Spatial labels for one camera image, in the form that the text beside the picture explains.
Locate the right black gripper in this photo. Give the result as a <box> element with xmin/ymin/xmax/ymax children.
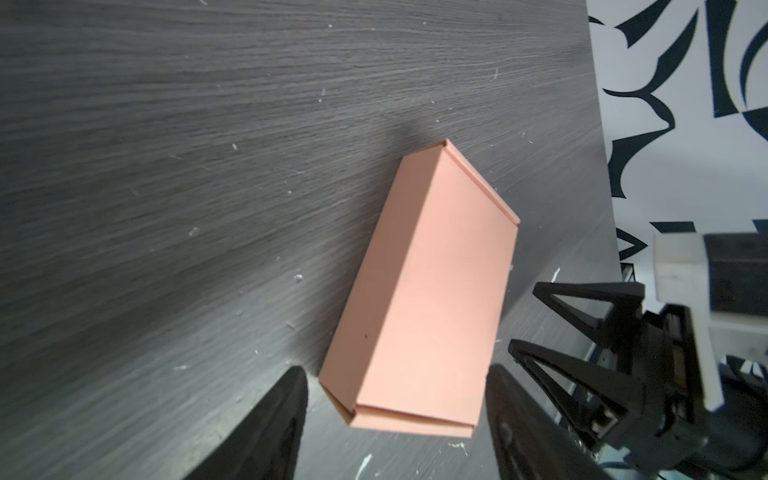
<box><xmin>508</xmin><ymin>282</ymin><xmax>767</xmax><ymax>479</ymax></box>

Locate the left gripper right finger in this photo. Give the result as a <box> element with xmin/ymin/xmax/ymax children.
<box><xmin>485</xmin><ymin>364</ymin><xmax>610</xmax><ymax>479</ymax></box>

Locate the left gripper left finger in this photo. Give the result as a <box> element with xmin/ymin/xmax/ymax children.
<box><xmin>187</xmin><ymin>366</ymin><xmax>308</xmax><ymax>480</ymax></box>

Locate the salmon cardboard box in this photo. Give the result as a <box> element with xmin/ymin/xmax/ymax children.
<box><xmin>319</xmin><ymin>140</ymin><xmax>520</xmax><ymax>438</ymax></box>

